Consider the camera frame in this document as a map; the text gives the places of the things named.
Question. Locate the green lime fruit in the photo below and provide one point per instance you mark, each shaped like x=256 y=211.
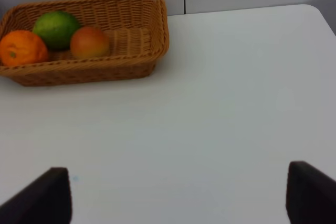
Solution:
x=56 y=29

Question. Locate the red-yellow peach fruit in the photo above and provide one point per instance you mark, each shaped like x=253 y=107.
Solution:
x=89 y=42

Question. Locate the orange tangerine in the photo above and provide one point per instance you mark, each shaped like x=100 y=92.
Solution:
x=22 y=47

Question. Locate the orange wicker basket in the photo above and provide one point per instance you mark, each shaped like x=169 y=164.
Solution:
x=137 y=30

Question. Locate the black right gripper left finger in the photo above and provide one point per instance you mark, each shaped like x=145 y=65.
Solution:
x=46 y=200

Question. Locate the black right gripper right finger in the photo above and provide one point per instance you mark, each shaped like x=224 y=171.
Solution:
x=310 y=194

